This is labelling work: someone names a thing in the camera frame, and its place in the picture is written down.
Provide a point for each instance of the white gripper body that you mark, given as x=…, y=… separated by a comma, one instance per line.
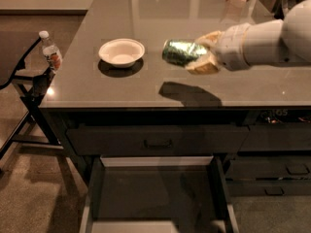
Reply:
x=230, y=47

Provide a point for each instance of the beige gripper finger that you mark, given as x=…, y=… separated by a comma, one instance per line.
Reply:
x=209, y=40
x=205, y=65

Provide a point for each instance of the green soda can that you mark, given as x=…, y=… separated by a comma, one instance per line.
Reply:
x=181, y=53

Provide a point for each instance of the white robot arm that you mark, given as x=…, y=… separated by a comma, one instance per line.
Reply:
x=282, y=42

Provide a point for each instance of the right top drawer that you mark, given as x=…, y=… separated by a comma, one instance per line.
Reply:
x=278, y=130

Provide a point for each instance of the dark counter cabinet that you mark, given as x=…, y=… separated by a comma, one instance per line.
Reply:
x=87, y=91

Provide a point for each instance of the right middle drawer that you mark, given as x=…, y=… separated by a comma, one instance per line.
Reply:
x=269, y=168

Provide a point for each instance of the closed top drawer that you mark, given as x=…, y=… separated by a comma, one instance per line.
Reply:
x=157, y=140

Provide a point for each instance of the right bottom drawer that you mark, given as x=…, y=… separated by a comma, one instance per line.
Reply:
x=270, y=188

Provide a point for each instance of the open middle drawer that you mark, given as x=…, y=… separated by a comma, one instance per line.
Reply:
x=185, y=194

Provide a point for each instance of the white paper bowl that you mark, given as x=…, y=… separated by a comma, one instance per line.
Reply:
x=121, y=53

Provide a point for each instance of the clear plastic water bottle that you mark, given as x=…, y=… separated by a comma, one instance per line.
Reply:
x=50, y=50

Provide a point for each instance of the dark chair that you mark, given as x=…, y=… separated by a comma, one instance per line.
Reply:
x=14, y=47

